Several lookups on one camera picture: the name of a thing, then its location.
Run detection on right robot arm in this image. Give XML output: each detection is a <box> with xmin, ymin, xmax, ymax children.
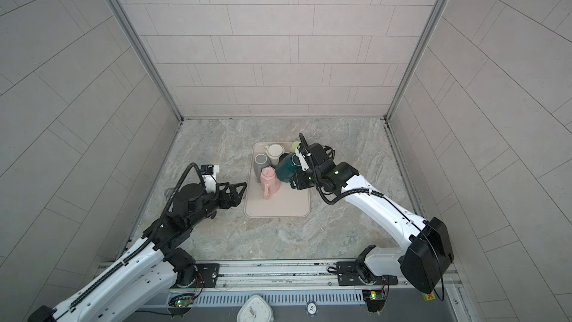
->
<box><xmin>290</xmin><ymin>134</ymin><xmax>454</xmax><ymax>294</ymax></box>

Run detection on white mug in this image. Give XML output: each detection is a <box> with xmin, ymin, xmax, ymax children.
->
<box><xmin>265</xmin><ymin>143</ymin><xmax>285</xmax><ymax>167</ymax></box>

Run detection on grey mug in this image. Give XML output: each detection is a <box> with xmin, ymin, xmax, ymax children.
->
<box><xmin>253</xmin><ymin>154</ymin><xmax>272</xmax><ymax>183</ymax></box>

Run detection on dark green mug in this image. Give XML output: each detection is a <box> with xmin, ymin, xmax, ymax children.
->
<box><xmin>276</xmin><ymin>154</ymin><xmax>301</xmax><ymax>183</ymax></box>

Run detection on round blue badge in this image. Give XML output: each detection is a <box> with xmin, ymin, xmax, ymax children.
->
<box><xmin>305</xmin><ymin>301</ymin><xmax>318</xmax><ymax>316</ymax></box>

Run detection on light green mug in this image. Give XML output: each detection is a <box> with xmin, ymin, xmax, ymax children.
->
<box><xmin>290</xmin><ymin>141</ymin><xmax>301</xmax><ymax>153</ymax></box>

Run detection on circuit board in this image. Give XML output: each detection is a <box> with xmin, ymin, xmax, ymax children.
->
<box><xmin>168</xmin><ymin>294</ymin><xmax>195</xmax><ymax>309</ymax></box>
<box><xmin>362</xmin><ymin>289</ymin><xmax>387</xmax><ymax>313</ymax></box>

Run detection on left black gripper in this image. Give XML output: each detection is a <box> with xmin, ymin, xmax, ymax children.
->
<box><xmin>185</xmin><ymin>181</ymin><xmax>249</xmax><ymax>230</ymax></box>

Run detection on pink mug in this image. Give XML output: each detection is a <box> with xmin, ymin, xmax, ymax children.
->
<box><xmin>260</xmin><ymin>166</ymin><xmax>281</xmax><ymax>200</ymax></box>

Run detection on yellow sticker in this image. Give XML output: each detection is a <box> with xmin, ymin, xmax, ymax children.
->
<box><xmin>422</xmin><ymin>293</ymin><xmax>437</xmax><ymax>301</ymax></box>

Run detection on right circuit board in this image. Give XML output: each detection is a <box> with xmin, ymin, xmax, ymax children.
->
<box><xmin>362</xmin><ymin>289</ymin><xmax>387</xmax><ymax>313</ymax></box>

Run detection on white kitchen timer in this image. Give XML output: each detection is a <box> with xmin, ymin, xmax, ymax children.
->
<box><xmin>237</xmin><ymin>295</ymin><xmax>274</xmax><ymax>322</ymax></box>

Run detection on left circuit board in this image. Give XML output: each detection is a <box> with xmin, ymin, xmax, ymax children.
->
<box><xmin>168</xmin><ymin>294</ymin><xmax>195</xmax><ymax>309</ymax></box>

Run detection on beige plastic tray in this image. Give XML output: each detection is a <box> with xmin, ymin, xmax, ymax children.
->
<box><xmin>244</xmin><ymin>142</ymin><xmax>311</xmax><ymax>219</ymax></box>

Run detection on aluminium mounting rail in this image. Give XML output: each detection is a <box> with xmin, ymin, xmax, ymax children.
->
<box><xmin>169</xmin><ymin>256</ymin><xmax>462</xmax><ymax>290</ymax></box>

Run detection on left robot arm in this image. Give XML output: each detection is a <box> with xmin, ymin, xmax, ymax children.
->
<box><xmin>28</xmin><ymin>162</ymin><xmax>247</xmax><ymax>321</ymax></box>

